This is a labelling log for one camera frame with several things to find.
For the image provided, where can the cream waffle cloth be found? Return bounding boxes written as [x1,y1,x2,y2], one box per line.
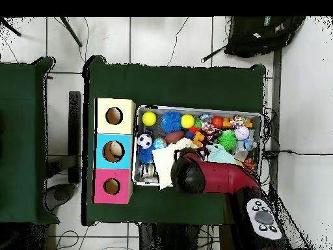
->
[151,137,194,190]

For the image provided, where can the mint green waffle cloth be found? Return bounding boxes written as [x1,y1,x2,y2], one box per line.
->
[205,143,237,165]

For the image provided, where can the silver mesh bin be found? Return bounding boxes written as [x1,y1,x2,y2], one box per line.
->
[132,104,263,191]

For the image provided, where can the wooden box three holes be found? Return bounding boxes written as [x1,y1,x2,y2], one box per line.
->
[92,97,137,204]

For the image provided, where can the brown toy football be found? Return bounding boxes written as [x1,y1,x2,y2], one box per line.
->
[164,130,186,144]

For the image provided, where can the globe print ball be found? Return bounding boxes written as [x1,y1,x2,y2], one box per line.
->
[152,137,168,150]

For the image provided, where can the blue spiky ball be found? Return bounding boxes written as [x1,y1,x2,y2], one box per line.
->
[160,111,183,133]

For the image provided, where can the black white soccer ball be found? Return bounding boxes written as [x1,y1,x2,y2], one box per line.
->
[137,133,153,150]

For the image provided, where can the plain yellow ball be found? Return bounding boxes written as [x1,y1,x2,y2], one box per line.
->
[141,111,157,127]

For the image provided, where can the yellow seamed ball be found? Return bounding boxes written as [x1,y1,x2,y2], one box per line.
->
[181,113,196,130]

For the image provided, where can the orange toy building block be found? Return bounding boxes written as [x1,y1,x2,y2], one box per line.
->
[192,131,206,148]

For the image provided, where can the dark green table cloth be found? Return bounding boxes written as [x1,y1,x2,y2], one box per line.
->
[0,57,59,225]
[82,55,266,226]

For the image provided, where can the white baseball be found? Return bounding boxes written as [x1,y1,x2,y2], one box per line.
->
[234,126,250,141]

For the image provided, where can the black upright panel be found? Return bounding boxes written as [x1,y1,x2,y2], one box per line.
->
[68,90,82,184]

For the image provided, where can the grey oval base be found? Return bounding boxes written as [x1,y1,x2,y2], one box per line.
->
[45,182,77,212]

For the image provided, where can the black backpack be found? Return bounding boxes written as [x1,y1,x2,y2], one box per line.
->
[223,16,306,59]

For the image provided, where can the black tripod leg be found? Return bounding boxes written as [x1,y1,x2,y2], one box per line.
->
[59,16,83,48]
[0,18,22,37]

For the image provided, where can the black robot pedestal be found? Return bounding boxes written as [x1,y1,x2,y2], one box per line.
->
[137,222,222,250]

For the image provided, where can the grey metal rail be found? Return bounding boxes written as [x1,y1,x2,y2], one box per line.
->
[270,48,283,157]

